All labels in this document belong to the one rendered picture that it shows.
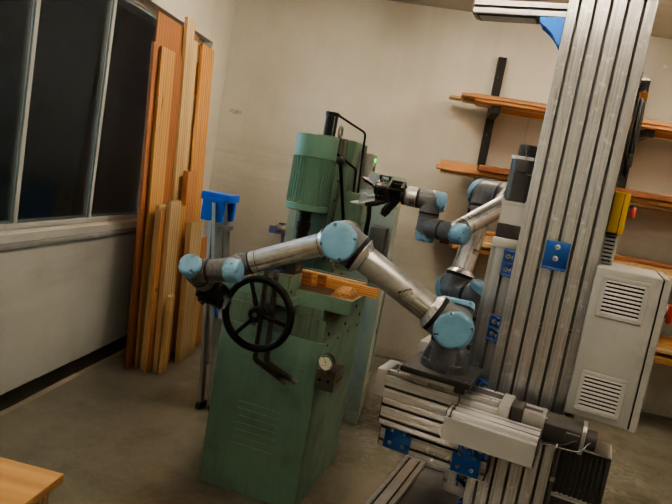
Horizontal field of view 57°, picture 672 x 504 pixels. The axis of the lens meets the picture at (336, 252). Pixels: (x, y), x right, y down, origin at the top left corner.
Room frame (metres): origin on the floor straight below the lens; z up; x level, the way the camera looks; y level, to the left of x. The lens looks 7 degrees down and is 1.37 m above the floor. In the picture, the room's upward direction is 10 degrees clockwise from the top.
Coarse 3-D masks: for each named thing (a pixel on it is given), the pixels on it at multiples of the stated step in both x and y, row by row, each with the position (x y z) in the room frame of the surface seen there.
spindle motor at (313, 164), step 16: (304, 144) 2.48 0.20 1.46; (320, 144) 2.47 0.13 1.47; (336, 144) 2.51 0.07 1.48; (304, 160) 2.47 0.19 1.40; (320, 160) 2.47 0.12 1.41; (304, 176) 2.47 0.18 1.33; (320, 176) 2.48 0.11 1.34; (288, 192) 2.53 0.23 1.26; (304, 192) 2.47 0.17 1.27; (320, 192) 2.48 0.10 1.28; (304, 208) 2.46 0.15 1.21; (320, 208) 2.49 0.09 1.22
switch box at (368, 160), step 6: (360, 156) 2.78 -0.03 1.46; (366, 156) 2.77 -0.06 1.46; (372, 156) 2.77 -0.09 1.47; (360, 162) 2.78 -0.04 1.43; (366, 162) 2.77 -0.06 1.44; (372, 162) 2.78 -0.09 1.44; (366, 168) 2.77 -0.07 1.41; (366, 174) 2.77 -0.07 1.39; (360, 180) 2.77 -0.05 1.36; (360, 186) 2.77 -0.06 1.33; (366, 186) 2.77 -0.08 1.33
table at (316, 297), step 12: (240, 288) 2.44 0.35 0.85; (300, 288) 2.38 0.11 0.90; (312, 288) 2.43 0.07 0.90; (324, 288) 2.47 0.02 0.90; (276, 300) 2.29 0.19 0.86; (300, 300) 2.37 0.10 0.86; (312, 300) 2.35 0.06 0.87; (324, 300) 2.34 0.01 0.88; (336, 300) 2.33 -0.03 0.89; (348, 300) 2.32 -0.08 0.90; (360, 300) 2.43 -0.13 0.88; (336, 312) 2.32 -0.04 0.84; (348, 312) 2.31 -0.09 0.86
